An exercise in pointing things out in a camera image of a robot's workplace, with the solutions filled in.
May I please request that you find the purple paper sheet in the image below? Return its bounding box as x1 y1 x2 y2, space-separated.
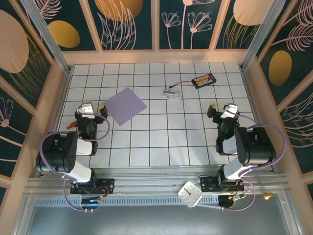
101 87 148 127

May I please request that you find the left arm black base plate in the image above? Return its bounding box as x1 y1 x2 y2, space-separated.
70 178 115 195

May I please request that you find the red wire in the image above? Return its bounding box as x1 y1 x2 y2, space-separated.
169 80 194 89

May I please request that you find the slotted grey cable duct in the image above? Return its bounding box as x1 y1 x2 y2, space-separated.
33 195 221 208

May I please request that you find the aluminium corner post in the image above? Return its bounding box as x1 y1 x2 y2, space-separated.
240 0 287 72
19 0 72 74

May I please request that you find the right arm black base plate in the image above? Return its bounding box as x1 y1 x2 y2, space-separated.
200 176 245 193

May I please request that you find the left base controller board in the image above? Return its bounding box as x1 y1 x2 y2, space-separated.
80 194 103 206

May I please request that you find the white square clock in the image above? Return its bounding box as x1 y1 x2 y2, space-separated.
178 181 203 208

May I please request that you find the right base controller board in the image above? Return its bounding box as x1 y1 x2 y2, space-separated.
218 193 247 209

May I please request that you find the base controller board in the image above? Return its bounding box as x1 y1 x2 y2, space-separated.
80 194 103 206
218 193 247 209

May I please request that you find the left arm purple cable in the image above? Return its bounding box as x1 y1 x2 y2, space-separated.
38 113 111 212

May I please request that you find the clear plastic metal part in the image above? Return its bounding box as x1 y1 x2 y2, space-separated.
161 88 182 100

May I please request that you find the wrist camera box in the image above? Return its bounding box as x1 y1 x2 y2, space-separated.
220 103 240 120
74 103 95 120

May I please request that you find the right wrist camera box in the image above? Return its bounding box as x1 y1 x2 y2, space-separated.
220 103 240 120

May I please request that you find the aluminium table frame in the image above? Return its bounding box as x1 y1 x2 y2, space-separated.
24 65 289 196

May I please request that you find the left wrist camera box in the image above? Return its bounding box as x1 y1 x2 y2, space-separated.
74 103 95 120

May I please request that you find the black board with yellow connectors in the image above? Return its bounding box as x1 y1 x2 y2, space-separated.
191 73 216 90

